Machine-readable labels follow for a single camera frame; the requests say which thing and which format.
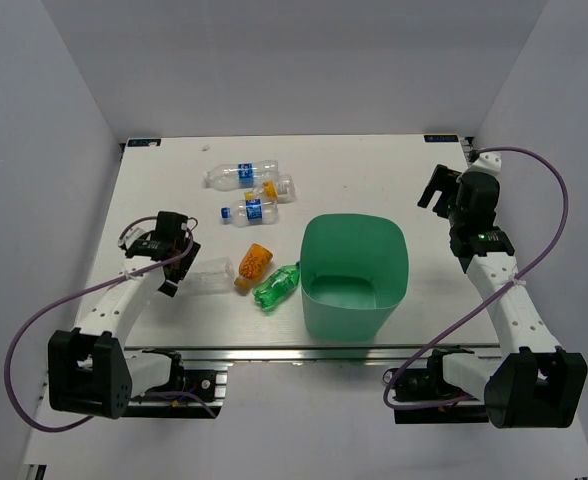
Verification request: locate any right blue table sticker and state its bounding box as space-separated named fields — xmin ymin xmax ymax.
xmin=423 ymin=134 xmax=459 ymax=143

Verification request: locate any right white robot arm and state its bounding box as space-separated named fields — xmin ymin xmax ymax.
xmin=418 ymin=153 xmax=588 ymax=428

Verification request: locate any orange plastic bottle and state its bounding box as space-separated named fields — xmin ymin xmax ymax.
xmin=234 ymin=243 xmax=273 ymax=291

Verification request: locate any left blue table sticker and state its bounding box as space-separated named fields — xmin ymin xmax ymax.
xmin=126 ymin=138 xmax=161 ymax=148

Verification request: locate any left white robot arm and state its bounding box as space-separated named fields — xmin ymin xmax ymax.
xmin=48 ymin=211 xmax=200 ymax=419

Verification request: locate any clear bottle blue cap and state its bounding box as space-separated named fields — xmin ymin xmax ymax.
xmin=220 ymin=198 xmax=278 ymax=227

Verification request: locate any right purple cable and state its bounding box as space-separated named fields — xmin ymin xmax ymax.
xmin=382 ymin=145 xmax=570 ymax=412

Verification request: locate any blue table sticker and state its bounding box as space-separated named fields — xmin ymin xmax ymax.
xmin=126 ymin=138 xmax=161 ymax=148
xmin=423 ymin=134 xmax=459 ymax=143

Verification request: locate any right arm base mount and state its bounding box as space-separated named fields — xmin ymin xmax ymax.
xmin=391 ymin=347 xmax=488 ymax=425

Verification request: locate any green plastic bin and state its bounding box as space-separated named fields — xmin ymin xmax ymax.
xmin=299 ymin=213 xmax=410 ymax=343

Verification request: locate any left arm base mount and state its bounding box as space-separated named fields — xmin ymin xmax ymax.
xmin=123 ymin=349 xmax=229 ymax=419

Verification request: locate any clear bottle blue label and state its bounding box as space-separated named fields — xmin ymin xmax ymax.
xmin=204 ymin=160 xmax=280 ymax=191

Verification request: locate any green plastic bottle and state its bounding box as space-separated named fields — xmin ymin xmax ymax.
xmin=253 ymin=263 xmax=300 ymax=311

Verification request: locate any aluminium table rail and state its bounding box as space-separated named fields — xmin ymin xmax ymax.
xmin=123 ymin=344 xmax=503 ymax=365

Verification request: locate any clear bottle yellow cap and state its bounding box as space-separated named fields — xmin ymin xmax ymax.
xmin=244 ymin=174 xmax=296 ymax=203

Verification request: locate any clear crushed plastic bottle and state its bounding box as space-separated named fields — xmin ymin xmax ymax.
xmin=181 ymin=257 xmax=234 ymax=295

